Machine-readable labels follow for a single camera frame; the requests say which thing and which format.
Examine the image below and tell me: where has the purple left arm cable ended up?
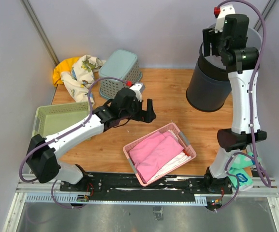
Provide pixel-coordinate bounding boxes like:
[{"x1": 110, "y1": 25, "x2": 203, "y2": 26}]
[{"x1": 19, "y1": 76, "x2": 128, "y2": 210}]

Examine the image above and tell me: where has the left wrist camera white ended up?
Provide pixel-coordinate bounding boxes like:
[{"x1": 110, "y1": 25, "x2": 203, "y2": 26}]
[{"x1": 126, "y1": 81, "x2": 145, "y2": 102}]

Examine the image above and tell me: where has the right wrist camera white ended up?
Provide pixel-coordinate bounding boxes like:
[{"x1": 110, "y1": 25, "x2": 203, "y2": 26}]
[{"x1": 214, "y1": 4, "x2": 235, "y2": 33}]

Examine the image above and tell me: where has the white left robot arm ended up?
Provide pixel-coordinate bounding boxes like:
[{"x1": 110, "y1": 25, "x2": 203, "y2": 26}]
[{"x1": 26, "y1": 83, "x2": 156, "y2": 191}]

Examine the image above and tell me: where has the light blue perforated basket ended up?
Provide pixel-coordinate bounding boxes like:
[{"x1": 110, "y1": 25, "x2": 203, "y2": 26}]
[{"x1": 99, "y1": 49, "x2": 143, "y2": 99}]

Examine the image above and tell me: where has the grey bin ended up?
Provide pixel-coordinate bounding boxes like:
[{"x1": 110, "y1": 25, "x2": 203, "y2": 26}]
[{"x1": 205, "y1": 27, "x2": 262, "y2": 63}]

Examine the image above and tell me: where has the green patterned sock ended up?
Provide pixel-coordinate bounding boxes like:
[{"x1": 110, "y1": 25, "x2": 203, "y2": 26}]
[{"x1": 228, "y1": 154, "x2": 255, "y2": 191}]

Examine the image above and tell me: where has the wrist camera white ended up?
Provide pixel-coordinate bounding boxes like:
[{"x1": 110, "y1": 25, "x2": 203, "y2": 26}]
[
  {"x1": 214, "y1": 4, "x2": 235, "y2": 33},
  {"x1": 126, "y1": 81, "x2": 145, "y2": 102}
]

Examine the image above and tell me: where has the black round bin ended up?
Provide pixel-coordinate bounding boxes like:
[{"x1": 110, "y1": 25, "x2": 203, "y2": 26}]
[{"x1": 186, "y1": 45, "x2": 231, "y2": 113}]

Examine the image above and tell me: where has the pink perforated basket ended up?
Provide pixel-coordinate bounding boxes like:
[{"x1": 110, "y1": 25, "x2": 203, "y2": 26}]
[{"x1": 123, "y1": 123, "x2": 196, "y2": 187}]

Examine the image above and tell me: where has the green perforated tray basket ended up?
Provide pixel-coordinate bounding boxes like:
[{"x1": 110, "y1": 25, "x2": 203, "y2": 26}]
[{"x1": 32, "y1": 102, "x2": 89, "y2": 137}]

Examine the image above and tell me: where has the grey cable duct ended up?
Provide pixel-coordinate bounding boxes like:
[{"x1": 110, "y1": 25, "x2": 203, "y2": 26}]
[{"x1": 26, "y1": 193, "x2": 208, "y2": 206}]

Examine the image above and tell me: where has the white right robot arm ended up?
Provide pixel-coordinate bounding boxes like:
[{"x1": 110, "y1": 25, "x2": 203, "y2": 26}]
[{"x1": 203, "y1": 11, "x2": 271, "y2": 193}]

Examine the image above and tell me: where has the white folded cloth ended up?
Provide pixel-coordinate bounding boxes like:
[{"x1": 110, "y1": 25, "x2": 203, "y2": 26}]
[{"x1": 147, "y1": 130, "x2": 192, "y2": 182}]

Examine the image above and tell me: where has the aluminium frame rail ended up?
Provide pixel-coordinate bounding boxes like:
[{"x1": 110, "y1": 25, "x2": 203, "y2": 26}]
[{"x1": 15, "y1": 173, "x2": 279, "y2": 194}]

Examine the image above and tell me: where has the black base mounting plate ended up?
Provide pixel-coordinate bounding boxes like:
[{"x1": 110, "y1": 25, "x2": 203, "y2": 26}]
[{"x1": 59, "y1": 172, "x2": 233, "y2": 202}]

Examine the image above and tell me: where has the pink folded cloth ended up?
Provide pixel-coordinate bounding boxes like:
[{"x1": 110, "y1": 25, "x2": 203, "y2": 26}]
[{"x1": 129, "y1": 130, "x2": 188, "y2": 183}]

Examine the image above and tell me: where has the cream patterned cloth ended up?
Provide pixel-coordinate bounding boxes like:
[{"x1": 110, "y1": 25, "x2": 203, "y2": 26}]
[{"x1": 60, "y1": 55, "x2": 105, "y2": 105}]

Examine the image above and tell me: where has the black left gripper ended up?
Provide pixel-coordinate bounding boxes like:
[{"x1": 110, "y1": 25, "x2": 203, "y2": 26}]
[{"x1": 120, "y1": 97, "x2": 156, "y2": 123}]

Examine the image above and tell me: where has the yellow cloth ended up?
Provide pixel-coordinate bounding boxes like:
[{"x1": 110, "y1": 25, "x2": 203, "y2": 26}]
[{"x1": 52, "y1": 57, "x2": 80, "y2": 87}]

